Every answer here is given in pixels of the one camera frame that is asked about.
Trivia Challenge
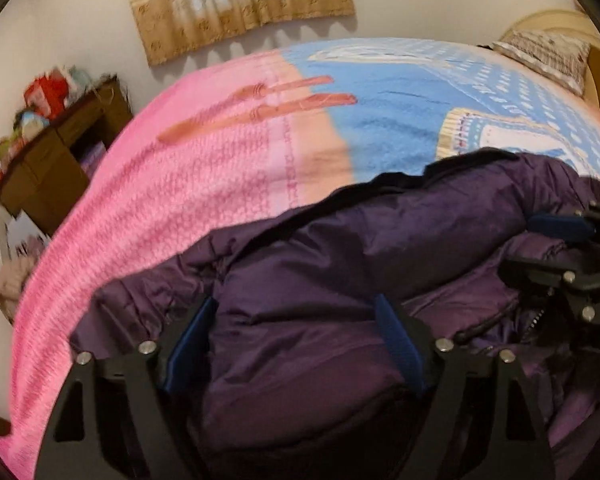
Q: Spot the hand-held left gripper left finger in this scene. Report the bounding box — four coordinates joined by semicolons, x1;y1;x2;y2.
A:
37;296;217;480

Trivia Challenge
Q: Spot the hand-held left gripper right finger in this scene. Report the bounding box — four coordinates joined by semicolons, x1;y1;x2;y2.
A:
374;292;556;480

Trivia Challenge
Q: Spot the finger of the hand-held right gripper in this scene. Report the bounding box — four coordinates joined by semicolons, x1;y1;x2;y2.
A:
497;254;600;325
526;201;600;245

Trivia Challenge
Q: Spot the purple quilted jacket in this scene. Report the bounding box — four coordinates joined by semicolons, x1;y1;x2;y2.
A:
70;147;600;480

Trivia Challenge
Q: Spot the beige clothes pile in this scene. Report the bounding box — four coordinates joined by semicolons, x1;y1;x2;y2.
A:
0;255;42;322

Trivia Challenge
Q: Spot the pink knitted blanket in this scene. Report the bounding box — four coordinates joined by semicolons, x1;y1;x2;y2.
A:
0;50;353;471

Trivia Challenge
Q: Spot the patterned white pillow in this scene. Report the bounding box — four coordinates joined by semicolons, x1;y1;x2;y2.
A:
492;30;592;97

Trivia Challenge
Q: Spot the blue polka dot bedsheet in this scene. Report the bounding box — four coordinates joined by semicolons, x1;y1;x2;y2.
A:
280;37;600;181

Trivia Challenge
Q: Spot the white paper bag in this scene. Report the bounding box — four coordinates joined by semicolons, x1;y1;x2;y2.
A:
0;210;52;262

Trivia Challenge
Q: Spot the cream wooden headboard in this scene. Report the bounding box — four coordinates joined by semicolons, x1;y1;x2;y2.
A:
499;9;600;117

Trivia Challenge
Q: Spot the purple box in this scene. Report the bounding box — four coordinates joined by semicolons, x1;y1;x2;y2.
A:
80;142;109;179

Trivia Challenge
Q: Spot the brown wooden desk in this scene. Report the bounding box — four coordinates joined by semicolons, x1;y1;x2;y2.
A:
0;76;134;237

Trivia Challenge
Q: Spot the light blue bag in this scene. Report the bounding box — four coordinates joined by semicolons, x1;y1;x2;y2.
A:
17;110;49;137

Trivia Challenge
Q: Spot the red gift bag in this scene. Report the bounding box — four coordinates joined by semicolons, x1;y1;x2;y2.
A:
24;72;67;117

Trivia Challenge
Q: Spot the beige floral window curtain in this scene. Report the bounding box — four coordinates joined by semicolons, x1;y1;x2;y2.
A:
121;0;356;67

